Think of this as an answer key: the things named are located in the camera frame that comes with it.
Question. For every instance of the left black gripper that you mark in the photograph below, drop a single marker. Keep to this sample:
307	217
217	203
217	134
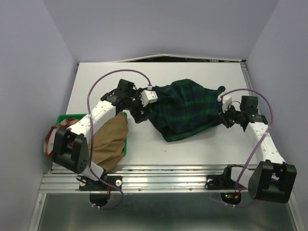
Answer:
137	115

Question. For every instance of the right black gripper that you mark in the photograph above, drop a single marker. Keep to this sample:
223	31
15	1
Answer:
223	118

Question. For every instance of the dark green plaid skirt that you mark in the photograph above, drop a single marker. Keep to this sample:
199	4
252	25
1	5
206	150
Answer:
185	108

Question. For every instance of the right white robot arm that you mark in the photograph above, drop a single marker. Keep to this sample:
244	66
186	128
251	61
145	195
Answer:
265	175

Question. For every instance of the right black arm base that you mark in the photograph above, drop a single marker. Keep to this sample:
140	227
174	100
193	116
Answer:
221	182

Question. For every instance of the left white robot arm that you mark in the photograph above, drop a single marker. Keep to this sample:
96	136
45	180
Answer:
73	146

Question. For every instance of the tan brown skirt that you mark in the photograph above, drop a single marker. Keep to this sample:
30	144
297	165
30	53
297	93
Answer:
109	142

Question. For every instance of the green plastic tray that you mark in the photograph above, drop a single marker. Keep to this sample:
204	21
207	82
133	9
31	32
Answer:
110	141

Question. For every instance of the red white plaid skirt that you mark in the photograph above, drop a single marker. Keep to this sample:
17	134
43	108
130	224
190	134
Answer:
64	121

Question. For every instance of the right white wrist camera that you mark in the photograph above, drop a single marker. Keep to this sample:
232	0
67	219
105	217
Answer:
225	100

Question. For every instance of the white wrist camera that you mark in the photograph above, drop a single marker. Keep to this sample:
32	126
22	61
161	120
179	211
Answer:
148	97
225	100

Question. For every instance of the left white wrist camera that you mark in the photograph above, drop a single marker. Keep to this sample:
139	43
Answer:
148	97

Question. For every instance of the aluminium frame rail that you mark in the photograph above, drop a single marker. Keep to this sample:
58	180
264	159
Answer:
137	179

